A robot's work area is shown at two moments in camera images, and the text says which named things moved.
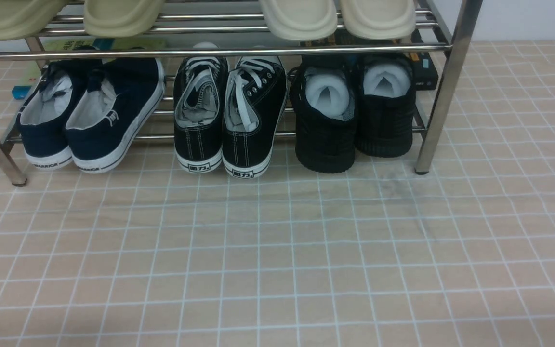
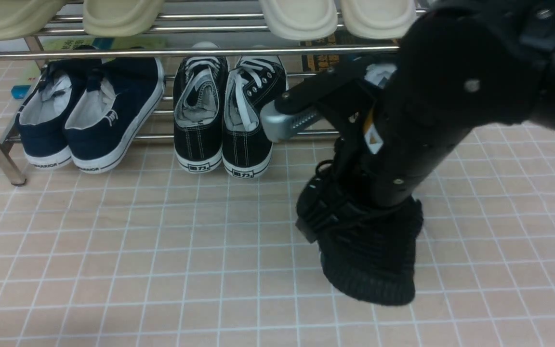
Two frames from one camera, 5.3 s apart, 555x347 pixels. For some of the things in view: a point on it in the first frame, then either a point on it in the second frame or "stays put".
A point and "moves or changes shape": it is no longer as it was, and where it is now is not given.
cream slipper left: x=300 y=20 stays put
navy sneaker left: x=42 y=120 stays put
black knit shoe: x=324 y=90 moves or changes shape
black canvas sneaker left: x=201 y=85 stays put
